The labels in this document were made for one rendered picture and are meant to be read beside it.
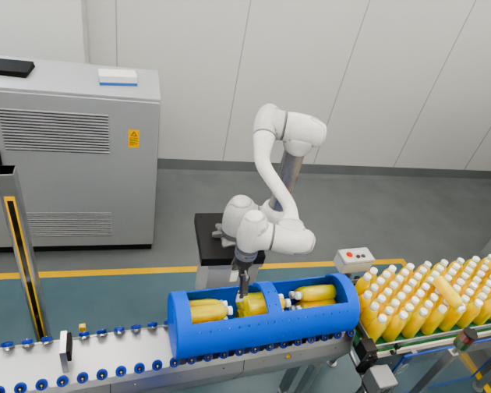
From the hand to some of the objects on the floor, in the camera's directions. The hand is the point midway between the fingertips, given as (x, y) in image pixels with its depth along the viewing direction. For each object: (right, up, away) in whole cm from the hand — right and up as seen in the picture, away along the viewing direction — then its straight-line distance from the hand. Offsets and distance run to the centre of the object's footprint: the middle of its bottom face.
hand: (236, 288), depth 167 cm
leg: (+33, -104, +94) cm, 144 cm away
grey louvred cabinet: (-187, +6, +171) cm, 253 cm away
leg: (+29, -95, +104) cm, 144 cm away
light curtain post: (-113, -84, +77) cm, 160 cm away
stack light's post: (+83, -121, +88) cm, 171 cm away
